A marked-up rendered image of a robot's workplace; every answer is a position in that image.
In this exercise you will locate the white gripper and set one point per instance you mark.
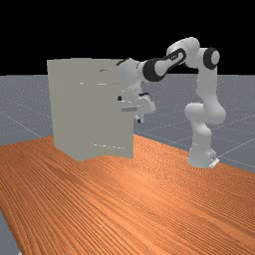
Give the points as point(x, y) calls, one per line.
point(146, 107)

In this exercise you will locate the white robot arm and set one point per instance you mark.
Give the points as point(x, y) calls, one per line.
point(205, 109)

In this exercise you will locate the pale grey cabinet door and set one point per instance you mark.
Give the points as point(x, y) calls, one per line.
point(113, 132)

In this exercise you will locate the pale grey cabinet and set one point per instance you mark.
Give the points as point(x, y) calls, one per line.
point(73, 106)

